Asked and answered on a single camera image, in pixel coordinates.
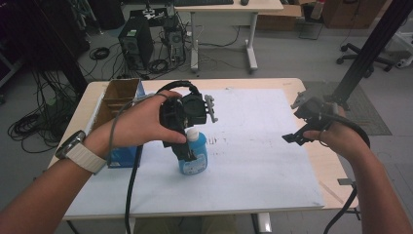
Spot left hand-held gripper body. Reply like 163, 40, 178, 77
158, 92, 219, 136

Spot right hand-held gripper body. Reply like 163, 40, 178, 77
290, 92, 340, 131

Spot blue bottle with white cap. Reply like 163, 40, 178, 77
177, 127, 208, 176

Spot blue cardboard box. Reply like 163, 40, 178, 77
87, 77, 146, 169

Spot person's right hand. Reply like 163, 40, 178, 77
303, 105, 372, 164

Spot person's left hand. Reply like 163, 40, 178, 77
85, 90, 188, 159

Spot grey floor mat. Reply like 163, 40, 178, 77
301, 81, 393, 137

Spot white foam board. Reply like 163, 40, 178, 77
63, 88, 325, 218

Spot black office chair base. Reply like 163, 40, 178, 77
335, 42, 395, 79

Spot open computer tower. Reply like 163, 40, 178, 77
164, 16, 187, 64

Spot person's olive pants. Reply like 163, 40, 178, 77
133, 214, 240, 234

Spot black computer tower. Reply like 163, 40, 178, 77
117, 16, 155, 71

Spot white table leg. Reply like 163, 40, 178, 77
257, 213, 273, 234

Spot open cardboard box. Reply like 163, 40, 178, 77
256, 3, 305, 32

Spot wristwatch with white band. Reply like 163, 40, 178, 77
54, 130, 108, 176

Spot brown cabinet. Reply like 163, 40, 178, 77
320, 0, 388, 29

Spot white desk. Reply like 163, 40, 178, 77
173, 0, 284, 74

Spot black keyboard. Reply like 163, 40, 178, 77
173, 0, 235, 8

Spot thick black gripper cable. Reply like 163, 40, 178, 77
319, 111, 372, 234
124, 80, 201, 234

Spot coiled black cable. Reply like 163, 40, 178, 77
88, 46, 111, 61
147, 58, 170, 75

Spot thin grey cable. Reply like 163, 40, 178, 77
106, 92, 171, 167

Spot black metal stand post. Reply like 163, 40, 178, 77
324, 0, 413, 111

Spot tangle of black floor cables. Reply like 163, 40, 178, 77
7, 69, 82, 154

